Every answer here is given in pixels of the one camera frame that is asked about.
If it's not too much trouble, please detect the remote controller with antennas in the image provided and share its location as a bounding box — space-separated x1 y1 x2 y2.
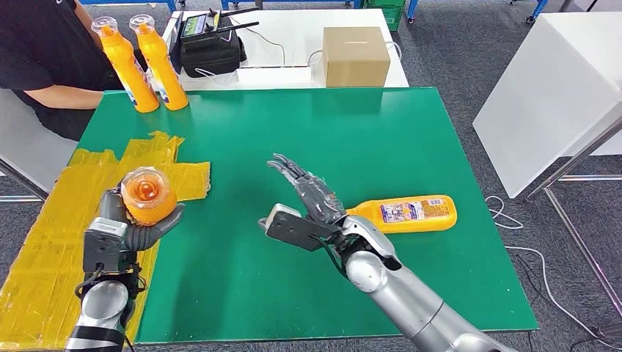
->
180 7 261 48

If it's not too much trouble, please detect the green plastic crate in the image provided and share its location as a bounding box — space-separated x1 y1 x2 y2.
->
364 0 408 32

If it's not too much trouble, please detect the yellow taped sheet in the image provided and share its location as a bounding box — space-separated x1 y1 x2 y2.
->
0 131 212 352

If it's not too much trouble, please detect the metal table leg frame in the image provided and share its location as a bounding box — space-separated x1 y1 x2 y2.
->
524 114 622 319

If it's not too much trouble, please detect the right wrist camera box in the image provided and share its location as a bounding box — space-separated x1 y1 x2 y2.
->
257 203 342 252

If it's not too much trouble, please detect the orange bottle with clear cap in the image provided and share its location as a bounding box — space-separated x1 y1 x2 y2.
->
91 15 161 114
345 195 458 235
129 13 189 111
120 166 178 227

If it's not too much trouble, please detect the dark laptop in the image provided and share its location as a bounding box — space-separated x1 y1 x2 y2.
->
164 12 186 76

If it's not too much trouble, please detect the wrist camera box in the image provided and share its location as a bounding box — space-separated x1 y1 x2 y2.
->
257 203 342 252
82 217 129 276

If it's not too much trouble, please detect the blue metal frame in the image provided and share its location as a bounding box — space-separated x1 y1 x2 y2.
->
406 0 550 24
80 0 179 13
222 0 364 11

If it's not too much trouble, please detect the large white table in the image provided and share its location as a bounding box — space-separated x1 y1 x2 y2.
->
472 12 622 200

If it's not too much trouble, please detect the thin white cable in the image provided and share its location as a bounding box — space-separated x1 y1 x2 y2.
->
228 17 288 69

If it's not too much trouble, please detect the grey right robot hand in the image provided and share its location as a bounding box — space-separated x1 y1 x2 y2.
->
266 153 346 225

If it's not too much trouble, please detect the grey seat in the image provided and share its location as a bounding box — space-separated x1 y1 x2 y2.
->
0 87 80 202

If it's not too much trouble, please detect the person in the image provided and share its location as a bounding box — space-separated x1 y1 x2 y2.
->
0 0 123 142

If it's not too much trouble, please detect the brown cardboard box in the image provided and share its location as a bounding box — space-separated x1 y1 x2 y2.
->
322 26 392 89

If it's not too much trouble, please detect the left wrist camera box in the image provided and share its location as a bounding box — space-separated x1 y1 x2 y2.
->
82 217 129 276

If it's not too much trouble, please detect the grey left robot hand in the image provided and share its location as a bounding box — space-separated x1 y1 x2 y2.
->
97 184 186 254

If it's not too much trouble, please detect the black carry case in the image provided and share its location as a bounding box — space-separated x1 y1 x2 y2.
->
178 28 248 78

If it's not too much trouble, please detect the flat white box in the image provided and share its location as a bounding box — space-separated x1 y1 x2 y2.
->
237 66 313 90

